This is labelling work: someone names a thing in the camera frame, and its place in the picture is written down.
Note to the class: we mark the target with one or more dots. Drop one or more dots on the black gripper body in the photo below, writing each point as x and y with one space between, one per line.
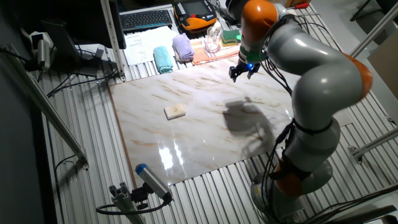
245 67

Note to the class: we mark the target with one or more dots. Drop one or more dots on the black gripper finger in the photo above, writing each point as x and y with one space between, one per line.
251 74
233 74

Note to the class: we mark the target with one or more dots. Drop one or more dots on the white rectangular sponge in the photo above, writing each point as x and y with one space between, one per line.
175 111

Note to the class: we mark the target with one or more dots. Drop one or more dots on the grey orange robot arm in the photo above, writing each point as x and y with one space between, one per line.
323 84

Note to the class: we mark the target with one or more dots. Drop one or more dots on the green yellow sponge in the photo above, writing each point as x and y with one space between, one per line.
230 37

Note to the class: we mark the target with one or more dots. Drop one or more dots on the orange cloth mat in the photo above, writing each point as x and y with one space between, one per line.
202 56

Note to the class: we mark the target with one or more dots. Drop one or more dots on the clear glass cup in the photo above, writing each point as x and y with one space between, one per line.
213 43

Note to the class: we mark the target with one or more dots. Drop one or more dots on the purple folded cloth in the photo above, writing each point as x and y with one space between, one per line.
183 46

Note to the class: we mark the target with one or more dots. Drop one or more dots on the black round spool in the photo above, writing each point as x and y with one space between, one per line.
233 9

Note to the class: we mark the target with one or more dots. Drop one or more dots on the orange black teach pendant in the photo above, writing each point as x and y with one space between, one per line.
194 18

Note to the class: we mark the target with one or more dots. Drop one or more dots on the teal rolled towel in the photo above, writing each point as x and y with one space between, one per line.
162 59

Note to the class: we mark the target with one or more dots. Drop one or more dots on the white paper sheet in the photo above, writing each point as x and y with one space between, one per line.
140 43

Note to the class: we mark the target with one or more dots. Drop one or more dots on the black computer keyboard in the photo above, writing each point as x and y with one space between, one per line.
146 19

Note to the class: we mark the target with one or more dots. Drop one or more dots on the brown cardboard box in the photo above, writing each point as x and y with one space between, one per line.
385 68

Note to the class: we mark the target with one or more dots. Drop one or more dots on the black office chair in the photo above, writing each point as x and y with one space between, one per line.
388 4

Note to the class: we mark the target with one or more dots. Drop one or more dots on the short aluminium profile stub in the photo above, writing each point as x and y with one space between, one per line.
124 202

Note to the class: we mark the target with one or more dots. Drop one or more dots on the grey monitor stand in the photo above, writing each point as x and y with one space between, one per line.
60 40

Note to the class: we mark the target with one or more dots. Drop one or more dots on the black flat bar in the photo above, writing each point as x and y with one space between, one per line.
363 214

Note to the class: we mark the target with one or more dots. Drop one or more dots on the long slanted aluminium beam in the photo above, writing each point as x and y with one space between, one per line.
46 109

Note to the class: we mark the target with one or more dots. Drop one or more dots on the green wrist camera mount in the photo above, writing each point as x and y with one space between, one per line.
256 57

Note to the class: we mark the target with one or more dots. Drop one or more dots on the upright aluminium profile post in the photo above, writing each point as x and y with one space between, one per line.
112 37

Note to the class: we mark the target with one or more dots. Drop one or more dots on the slanted aluminium frame beam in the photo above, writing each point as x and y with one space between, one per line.
376 31

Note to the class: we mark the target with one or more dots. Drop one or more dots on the silver camera with blue cap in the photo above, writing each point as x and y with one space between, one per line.
152 180

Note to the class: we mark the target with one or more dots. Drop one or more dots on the low aluminium frame beam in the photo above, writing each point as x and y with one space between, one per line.
376 143

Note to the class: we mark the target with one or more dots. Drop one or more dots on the black camera clamp bracket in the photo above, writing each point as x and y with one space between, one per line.
140 196

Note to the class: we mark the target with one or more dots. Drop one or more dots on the silver camera on white mount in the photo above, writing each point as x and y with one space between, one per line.
43 53

